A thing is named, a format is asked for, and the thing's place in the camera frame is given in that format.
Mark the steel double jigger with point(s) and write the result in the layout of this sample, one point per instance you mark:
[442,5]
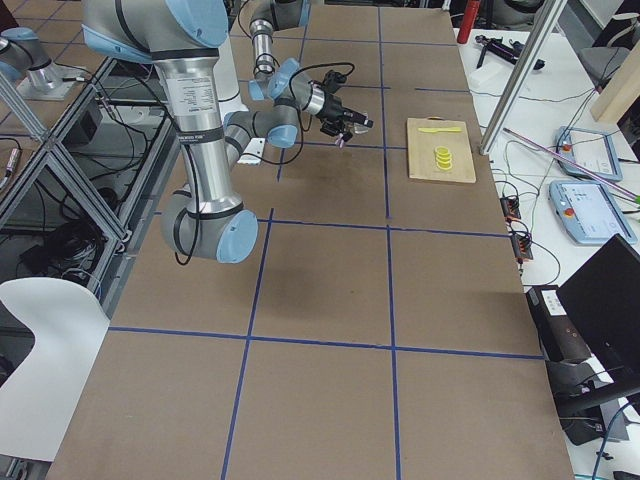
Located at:
[342,139]

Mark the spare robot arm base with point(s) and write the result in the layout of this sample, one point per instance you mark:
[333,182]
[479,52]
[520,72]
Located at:
[24,59]

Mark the bamboo cutting board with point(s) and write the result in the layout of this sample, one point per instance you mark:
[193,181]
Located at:
[421,155]

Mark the yellow plastic knife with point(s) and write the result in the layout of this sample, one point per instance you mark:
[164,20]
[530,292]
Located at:
[436,130]

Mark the red fire extinguisher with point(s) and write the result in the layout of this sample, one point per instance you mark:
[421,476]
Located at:
[468,20]

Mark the far teach pendant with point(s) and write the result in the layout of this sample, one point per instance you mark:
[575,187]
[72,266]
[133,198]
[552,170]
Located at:
[591,149]

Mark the teach pendant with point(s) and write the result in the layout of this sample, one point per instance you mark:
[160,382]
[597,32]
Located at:
[588,212]
[591,149]

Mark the near teach pendant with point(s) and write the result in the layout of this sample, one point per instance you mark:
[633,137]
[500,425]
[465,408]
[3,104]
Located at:
[588,212]

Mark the black computer box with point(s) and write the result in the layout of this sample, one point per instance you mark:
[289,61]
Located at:
[560,338]

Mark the black monitor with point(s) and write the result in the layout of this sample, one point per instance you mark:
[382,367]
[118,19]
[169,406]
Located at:
[602,300]

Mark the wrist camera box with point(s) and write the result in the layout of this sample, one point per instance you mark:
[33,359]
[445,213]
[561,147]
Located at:
[333,81]

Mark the aluminium frame post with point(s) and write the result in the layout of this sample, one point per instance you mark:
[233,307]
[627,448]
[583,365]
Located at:
[542,28]

